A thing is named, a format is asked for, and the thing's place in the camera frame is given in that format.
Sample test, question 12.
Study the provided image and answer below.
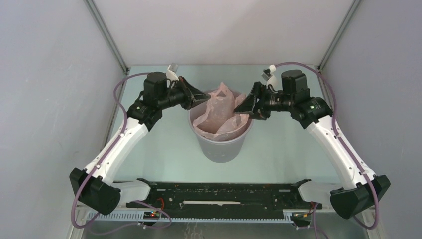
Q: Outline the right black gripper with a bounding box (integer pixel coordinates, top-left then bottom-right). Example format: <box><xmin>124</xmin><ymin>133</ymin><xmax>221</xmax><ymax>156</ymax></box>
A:
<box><xmin>233</xmin><ymin>81</ymin><xmax>293</xmax><ymax>121</ymax></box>

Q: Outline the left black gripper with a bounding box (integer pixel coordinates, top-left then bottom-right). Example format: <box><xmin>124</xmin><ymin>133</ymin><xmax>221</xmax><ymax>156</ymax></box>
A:
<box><xmin>158</xmin><ymin>76</ymin><xmax>211</xmax><ymax>111</ymax></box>

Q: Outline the pink plastic trash bag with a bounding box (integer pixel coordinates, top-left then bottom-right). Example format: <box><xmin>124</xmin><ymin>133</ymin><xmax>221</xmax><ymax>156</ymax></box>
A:
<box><xmin>190</xmin><ymin>82</ymin><xmax>251</xmax><ymax>142</ymax></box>

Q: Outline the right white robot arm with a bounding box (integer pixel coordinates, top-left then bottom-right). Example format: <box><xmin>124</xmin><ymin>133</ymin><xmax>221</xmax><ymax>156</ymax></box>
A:
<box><xmin>234</xmin><ymin>69</ymin><xmax>391</xmax><ymax>219</ymax></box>

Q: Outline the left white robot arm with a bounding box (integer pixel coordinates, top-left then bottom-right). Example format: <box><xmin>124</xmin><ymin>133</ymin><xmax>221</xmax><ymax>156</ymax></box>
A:
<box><xmin>70</xmin><ymin>72</ymin><xmax>210</xmax><ymax>215</ymax></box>

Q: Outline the grey round trash bin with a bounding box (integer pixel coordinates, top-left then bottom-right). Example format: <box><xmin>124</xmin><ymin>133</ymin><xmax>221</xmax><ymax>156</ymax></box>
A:
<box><xmin>188</xmin><ymin>89</ymin><xmax>253</xmax><ymax>163</ymax></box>

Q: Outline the small circuit board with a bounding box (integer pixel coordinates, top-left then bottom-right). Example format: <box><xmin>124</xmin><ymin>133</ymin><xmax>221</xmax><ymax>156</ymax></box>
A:
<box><xmin>143</xmin><ymin>212</ymin><xmax>160</xmax><ymax>220</ymax></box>

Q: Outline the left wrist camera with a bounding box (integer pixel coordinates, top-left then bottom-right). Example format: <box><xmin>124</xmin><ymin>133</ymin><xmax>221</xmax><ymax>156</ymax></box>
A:
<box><xmin>165</xmin><ymin>63</ymin><xmax>179</xmax><ymax>81</ymax></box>

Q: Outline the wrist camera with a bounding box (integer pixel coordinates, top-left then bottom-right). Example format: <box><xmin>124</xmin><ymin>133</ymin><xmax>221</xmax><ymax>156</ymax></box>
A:
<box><xmin>165</xmin><ymin>63</ymin><xmax>179</xmax><ymax>81</ymax></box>
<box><xmin>262</xmin><ymin>65</ymin><xmax>278</xmax><ymax>87</ymax></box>

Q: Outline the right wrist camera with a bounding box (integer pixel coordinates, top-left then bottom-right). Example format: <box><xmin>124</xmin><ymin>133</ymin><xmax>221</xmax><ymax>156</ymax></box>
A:
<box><xmin>262</xmin><ymin>65</ymin><xmax>278</xmax><ymax>87</ymax></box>

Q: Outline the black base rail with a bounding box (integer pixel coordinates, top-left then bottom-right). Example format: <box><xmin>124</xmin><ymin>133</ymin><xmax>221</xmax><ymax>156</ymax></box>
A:
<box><xmin>144</xmin><ymin>182</ymin><xmax>314</xmax><ymax>219</ymax></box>

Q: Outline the left aluminium frame post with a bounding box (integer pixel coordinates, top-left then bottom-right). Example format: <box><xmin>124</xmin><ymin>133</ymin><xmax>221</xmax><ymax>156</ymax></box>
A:
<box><xmin>84</xmin><ymin>0</ymin><xmax>129</xmax><ymax>75</ymax></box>

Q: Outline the aluminium frame post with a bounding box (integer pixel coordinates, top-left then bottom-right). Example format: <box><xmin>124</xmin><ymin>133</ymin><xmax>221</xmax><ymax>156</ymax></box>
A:
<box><xmin>84</xmin><ymin>0</ymin><xmax>129</xmax><ymax>75</ymax></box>
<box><xmin>318</xmin><ymin>0</ymin><xmax>363</xmax><ymax>70</ymax></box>

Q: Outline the white toothed cable tray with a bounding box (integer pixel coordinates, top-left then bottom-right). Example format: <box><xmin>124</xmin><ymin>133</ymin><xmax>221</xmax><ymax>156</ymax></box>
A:
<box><xmin>95</xmin><ymin>210</ymin><xmax>293</xmax><ymax>224</ymax></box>

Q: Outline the right aluminium frame post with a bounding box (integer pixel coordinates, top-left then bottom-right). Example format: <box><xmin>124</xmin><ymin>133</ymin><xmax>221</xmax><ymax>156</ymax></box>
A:
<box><xmin>318</xmin><ymin>0</ymin><xmax>363</xmax><ymax>70</ymax></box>

